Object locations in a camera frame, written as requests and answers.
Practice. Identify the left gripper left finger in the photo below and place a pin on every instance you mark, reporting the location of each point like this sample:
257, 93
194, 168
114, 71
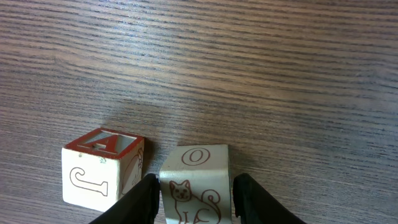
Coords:
139, 206

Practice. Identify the block with dog drawing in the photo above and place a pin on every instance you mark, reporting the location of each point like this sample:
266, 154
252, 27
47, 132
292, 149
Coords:
195, 185

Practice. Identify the block with J and A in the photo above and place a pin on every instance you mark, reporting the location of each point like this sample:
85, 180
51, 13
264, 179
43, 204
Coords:
100, 167

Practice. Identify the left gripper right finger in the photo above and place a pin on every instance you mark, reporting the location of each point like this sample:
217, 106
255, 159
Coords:
255, 205

